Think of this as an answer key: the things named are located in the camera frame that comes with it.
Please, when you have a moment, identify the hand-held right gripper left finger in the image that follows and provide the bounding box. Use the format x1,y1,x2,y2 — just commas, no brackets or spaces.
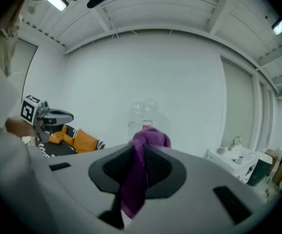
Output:
48,142,134,197

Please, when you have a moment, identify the person's beige shirt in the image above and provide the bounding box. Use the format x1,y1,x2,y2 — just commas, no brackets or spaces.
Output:
0,0,26,129

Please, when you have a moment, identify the grey roller blind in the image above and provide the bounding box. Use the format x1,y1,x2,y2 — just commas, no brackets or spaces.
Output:
9,39,38,102
220,57,255,149

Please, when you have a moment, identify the chrome faucet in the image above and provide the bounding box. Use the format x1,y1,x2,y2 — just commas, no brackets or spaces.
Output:
228,136,242,151

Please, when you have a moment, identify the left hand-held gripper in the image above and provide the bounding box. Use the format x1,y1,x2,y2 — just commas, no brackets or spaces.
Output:
20,94,75,143

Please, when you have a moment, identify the purple cloth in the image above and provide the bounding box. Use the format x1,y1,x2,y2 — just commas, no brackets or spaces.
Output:
119,127,172,219

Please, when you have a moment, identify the person's left forearm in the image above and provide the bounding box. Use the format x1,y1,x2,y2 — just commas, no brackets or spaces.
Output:
4,117,36,141

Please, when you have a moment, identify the orange sofa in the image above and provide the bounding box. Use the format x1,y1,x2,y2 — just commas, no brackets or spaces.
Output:
36,124,107,158

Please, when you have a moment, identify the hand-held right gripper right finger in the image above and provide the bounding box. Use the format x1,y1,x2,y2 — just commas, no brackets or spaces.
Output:
143,145,250,200

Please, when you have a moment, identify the ceiling light panel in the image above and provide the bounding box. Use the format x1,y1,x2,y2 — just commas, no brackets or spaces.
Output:
47,0,69,12
271,18,282,36

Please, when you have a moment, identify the cardboard box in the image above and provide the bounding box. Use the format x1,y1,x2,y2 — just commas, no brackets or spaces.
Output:
272,163,282,186

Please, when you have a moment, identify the white sink cabinet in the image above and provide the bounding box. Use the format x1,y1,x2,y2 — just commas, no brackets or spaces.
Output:
205,144,262,184

